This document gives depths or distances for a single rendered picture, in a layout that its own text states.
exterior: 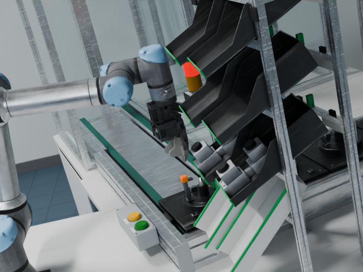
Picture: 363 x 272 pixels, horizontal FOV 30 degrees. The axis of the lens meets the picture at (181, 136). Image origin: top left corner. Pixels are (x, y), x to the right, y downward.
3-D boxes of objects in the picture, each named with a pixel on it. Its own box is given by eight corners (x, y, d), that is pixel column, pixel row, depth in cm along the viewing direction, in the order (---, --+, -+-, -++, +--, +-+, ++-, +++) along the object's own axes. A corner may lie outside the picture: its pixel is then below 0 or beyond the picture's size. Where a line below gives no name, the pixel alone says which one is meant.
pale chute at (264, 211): (244, 281, 165) (229, 274, 163) (229, 255, 177) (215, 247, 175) (307, 185, 159) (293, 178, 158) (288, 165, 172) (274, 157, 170)
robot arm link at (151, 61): (135, 47, 193) (165, 40, 193) (145, 82, 198) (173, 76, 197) (134, 54, 186) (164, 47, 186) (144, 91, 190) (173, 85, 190)
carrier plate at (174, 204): (187, 235, 198) (185, 229, 197) (159, 205, 219) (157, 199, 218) (259, 205, 204) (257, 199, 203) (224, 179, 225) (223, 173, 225)
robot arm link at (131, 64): (96, 73, 184) (135, 64, 184) (100, 61, 195) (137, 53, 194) (103, 99, 187) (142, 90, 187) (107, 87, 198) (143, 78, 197)
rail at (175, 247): (181, 277, 195) (173, 245, 191) (100, 176, 274) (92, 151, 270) (199, 269, 196) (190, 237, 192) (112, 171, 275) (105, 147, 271)
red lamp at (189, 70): (188, 78, 215) (185, 63, 213) (182, 75, 220) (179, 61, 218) (202, 73, 217) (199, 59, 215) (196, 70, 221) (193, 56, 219)
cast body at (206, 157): (203, 174, 176) (187, 156, 174) (199, 168, 180) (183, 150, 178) (228, 154, 176) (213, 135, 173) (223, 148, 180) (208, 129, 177)
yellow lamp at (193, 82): (192, 93, 217) (188, 78, 215) (186, 89, 222) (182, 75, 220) (206, 87, 218) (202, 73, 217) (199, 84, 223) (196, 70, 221)
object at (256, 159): (257, 175, 161) (241, 155, 158) (251, 168, 165) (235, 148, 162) (285, 153, 161) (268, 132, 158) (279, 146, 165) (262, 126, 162)
